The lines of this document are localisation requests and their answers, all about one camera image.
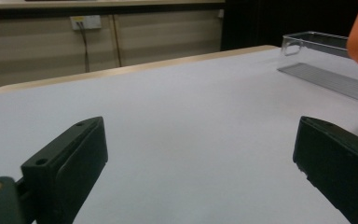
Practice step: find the black curtain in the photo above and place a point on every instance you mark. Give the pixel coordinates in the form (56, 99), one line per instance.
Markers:
(279, 21)

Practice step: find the white wall socket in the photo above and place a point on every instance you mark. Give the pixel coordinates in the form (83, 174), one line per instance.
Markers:
(85, 22)

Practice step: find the clear plastic container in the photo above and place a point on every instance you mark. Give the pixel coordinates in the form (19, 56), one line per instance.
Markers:
(326, 77)

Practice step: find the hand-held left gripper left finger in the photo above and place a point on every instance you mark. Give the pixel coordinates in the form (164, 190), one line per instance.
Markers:
(65, 174)

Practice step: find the white table sheet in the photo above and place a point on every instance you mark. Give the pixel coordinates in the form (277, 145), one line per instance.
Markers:
(183, 130)

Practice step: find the black horizontal bar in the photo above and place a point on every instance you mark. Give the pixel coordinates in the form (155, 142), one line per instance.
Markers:
(99, 10)

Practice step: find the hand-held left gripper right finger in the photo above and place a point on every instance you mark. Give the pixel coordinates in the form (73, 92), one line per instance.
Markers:
(341, 168)

